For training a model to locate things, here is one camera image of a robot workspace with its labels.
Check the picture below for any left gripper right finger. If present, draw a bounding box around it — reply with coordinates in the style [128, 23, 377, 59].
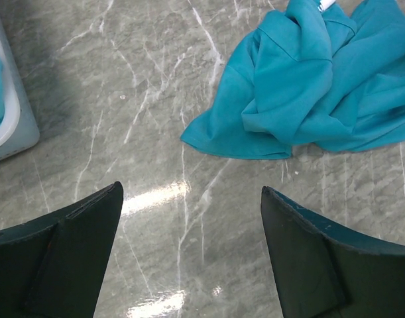
[260, 187, 405, 318]

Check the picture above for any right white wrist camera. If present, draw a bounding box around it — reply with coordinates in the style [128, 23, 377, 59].
[318, 0, 335, 13]

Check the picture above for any white laundry basket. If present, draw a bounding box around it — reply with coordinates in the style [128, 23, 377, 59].
[0, 19, 40, 160]

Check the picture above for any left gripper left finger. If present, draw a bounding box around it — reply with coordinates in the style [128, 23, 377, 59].
[0, 182, 123, 317]

